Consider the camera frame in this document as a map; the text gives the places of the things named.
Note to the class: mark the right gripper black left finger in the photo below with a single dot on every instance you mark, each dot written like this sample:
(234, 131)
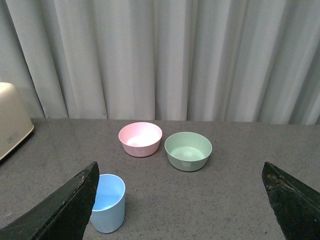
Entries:
(63, 215)

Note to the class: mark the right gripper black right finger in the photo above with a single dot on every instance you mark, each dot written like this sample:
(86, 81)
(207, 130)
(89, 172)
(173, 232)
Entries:
(296, 206)

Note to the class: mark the light blue cup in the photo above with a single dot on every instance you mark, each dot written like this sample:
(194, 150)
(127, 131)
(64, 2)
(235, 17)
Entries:
(108, 211)

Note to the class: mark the cream toaster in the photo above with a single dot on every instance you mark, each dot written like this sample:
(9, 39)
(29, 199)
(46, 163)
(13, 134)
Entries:
(15, 122)

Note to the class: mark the pink bowl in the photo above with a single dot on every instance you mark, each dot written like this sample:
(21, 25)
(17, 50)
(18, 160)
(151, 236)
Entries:
(140, 139)

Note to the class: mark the green bowl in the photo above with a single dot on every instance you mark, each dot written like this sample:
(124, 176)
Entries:
(188, 151)

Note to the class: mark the white curtain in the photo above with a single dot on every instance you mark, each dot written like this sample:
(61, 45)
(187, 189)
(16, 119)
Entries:
(196, 60)

